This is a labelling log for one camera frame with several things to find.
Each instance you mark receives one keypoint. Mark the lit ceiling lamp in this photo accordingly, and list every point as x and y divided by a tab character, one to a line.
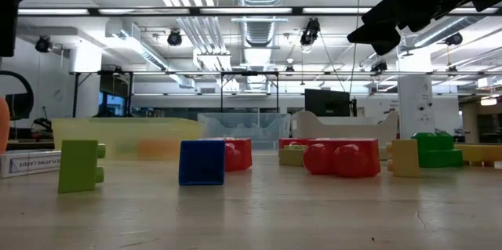
488	102

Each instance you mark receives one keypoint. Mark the white square column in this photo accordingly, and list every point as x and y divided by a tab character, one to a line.
415	101

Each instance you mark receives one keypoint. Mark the silver slanted air duct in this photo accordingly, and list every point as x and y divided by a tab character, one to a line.
439	30

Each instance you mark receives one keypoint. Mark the small light green block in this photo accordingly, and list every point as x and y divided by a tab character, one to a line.
292	156

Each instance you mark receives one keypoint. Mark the blue single-stud block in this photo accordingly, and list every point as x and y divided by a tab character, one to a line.
202	162

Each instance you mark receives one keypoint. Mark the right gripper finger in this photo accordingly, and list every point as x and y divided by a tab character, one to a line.
378	38
386	13

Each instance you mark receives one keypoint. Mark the large black monitor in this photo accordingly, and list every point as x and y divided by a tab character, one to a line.
327	103

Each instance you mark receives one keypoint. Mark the blue lit screen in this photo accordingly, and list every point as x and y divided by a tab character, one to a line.
111	105

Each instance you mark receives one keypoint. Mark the olive green block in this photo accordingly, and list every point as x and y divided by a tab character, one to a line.
78	165

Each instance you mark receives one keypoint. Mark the black rail with light strips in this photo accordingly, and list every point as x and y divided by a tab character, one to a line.
188	11

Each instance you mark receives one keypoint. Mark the black ceiling spotlight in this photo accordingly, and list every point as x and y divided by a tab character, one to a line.
454	39
379	66
310	32
174	38
43	44

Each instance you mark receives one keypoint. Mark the clear plastic bin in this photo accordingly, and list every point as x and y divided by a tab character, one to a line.
243	126

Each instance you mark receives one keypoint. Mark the yellow translucent plastic bin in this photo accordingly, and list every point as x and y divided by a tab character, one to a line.
98	132

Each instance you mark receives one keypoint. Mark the small black monitor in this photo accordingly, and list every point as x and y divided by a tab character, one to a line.
17	107

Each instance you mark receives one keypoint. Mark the small yellow block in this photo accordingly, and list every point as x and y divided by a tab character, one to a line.
406	158

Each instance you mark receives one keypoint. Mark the flat yellow toy block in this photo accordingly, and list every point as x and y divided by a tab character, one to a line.
478	152

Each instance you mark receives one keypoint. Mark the red two-stud block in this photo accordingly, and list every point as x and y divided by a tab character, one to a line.
288	141
240	154
353	156

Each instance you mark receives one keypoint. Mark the white plastic bin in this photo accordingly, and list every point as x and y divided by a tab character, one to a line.
353	128

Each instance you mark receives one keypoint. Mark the silver round air duct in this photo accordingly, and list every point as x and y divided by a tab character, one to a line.
260	30

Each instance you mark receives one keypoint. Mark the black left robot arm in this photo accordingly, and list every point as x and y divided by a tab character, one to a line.
8	7

